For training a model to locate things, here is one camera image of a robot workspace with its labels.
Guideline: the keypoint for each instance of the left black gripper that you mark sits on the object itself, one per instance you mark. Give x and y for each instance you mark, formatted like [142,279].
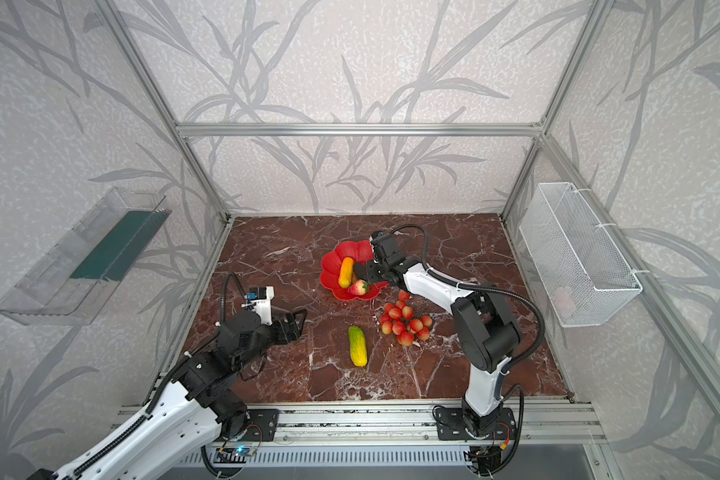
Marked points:
[286,327]

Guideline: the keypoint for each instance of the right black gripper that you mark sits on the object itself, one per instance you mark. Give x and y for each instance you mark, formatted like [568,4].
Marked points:
[373,271]

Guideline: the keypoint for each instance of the red green fake apple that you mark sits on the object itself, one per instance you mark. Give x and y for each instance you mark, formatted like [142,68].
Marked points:
[359,288]

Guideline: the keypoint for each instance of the yellow fake mango fruit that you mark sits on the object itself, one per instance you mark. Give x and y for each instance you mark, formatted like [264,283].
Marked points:
[346,274]

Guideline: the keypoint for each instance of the red fake grape bunch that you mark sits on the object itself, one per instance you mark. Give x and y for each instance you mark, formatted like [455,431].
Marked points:
[401,320]

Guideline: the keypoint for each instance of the green yellow fake cucumber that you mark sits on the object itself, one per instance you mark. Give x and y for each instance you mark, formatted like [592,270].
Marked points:
[358,348]

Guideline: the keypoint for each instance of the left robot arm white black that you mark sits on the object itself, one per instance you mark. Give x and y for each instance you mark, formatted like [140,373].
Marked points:
[190,407]

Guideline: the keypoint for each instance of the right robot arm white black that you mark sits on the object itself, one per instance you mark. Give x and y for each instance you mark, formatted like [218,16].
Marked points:
[487,331]

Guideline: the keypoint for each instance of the red flower-shaped fruit bowl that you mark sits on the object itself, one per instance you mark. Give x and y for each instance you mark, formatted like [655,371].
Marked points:
[331,262]

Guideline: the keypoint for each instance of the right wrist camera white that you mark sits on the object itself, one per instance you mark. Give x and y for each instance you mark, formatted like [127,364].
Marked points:
[375,235]

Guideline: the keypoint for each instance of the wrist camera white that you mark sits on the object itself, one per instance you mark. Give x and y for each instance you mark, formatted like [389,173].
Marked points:
[375,235]
[258,300]

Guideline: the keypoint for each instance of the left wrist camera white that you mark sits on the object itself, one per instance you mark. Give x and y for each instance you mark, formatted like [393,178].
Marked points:
[258,300]

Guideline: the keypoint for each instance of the aluminium front rail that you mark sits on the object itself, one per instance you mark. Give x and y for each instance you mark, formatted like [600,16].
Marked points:
[547,421]

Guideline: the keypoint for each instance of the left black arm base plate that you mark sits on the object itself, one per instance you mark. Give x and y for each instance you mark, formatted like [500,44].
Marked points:
[256,425]

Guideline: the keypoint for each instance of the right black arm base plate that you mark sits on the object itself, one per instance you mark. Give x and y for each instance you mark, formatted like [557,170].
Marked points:
[464,424]

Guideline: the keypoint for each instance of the white wire mesh basket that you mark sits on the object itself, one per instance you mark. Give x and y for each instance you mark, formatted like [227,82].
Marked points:
[584,274]

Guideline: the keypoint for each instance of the clear plastic wall tray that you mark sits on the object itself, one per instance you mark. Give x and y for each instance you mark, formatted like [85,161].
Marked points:
[70,285]

